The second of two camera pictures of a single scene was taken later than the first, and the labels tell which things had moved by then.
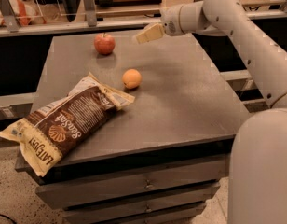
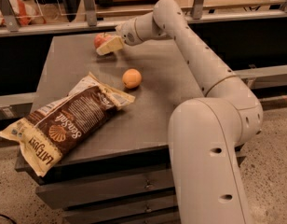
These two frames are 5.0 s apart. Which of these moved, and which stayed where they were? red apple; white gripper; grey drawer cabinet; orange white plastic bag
Moved: white gripper
Stayed: grey drawer cabinet; orange white plastic bag; red apple
